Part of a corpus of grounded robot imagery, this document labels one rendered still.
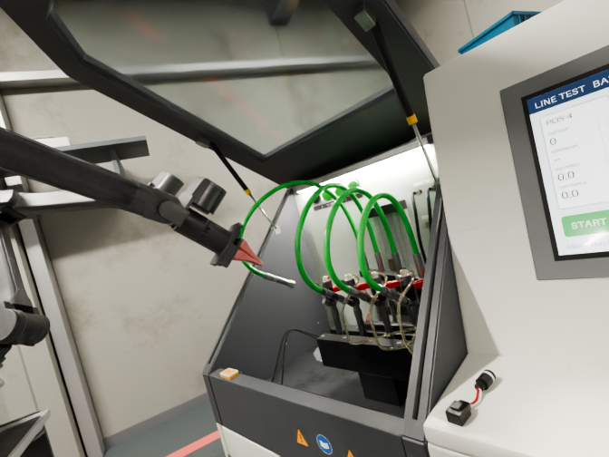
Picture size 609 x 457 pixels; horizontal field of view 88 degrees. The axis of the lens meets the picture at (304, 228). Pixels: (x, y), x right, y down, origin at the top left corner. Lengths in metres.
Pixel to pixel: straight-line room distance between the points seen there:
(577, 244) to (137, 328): 2.90
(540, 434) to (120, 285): 2.86
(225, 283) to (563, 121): 2.75
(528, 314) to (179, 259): 2.69
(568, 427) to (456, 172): 0.44
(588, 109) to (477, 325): 0.41
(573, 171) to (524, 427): 0.39
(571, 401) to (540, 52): 0.55
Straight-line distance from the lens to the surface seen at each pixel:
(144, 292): 3.03
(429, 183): 0.99
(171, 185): 1.00
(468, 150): 0.72
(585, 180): 0.67
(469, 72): 0.78
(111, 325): 3.09
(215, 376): 1.02
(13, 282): 1.14
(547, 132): 0.69
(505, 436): 0.54
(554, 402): 0.60
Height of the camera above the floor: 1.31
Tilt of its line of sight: 2 degrees down
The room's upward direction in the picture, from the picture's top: 15 degrees counter-clockwise
